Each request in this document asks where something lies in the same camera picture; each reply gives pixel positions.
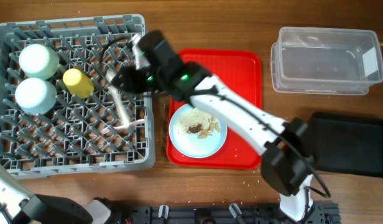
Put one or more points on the mint green bowl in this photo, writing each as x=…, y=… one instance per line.
x=39, y=61

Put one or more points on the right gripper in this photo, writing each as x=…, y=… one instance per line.
x=140, y=80

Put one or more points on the light blue plate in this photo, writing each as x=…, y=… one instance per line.
x=189, y=145

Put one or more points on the light blue bowl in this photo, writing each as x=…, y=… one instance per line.
x=35, y=96

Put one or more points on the black tray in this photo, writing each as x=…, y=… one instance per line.
x=348, y=144

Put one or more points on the white plastic fork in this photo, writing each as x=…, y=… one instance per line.
x=110, y=129

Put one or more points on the yellow plastic cup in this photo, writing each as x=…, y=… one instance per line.
x=78, y=83

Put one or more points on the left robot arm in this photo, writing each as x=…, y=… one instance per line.
x=19, y=205

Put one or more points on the white plastic spoon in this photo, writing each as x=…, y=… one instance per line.
x=118, y=99

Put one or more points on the red plastic tray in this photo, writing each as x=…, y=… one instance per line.
x=241, y=72

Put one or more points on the clear plastic bin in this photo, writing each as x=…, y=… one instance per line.
x=325, y=61

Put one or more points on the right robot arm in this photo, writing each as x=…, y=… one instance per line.
x=288, y=159

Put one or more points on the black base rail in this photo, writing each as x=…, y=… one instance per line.
x=261, y=213

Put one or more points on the grey dishwasher rack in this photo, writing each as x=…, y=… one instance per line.
x=67, y=139

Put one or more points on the food scraps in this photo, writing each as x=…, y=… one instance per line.
x=197, y=122

